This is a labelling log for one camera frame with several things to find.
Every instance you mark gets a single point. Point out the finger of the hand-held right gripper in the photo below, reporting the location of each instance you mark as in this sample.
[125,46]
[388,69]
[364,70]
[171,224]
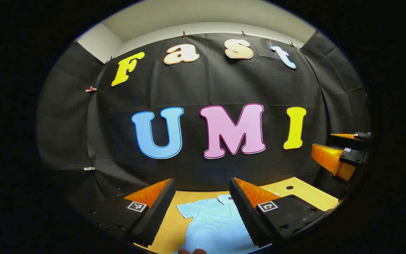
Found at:
[347,142]
[354,157]

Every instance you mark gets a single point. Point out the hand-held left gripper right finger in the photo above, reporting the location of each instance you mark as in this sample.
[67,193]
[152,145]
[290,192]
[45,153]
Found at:
[247,218]

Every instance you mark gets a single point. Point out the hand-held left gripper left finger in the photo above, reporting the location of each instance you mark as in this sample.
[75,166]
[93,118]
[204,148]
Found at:
[157,218]

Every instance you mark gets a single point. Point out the light blue T-shirt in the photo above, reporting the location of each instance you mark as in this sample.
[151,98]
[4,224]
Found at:
[210,225]

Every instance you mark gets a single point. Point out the black backdrop cloth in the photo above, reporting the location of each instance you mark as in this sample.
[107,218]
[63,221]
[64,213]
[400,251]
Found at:
[224,88]

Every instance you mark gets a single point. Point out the red backdrop clip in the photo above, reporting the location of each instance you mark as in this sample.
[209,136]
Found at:
[91,89]

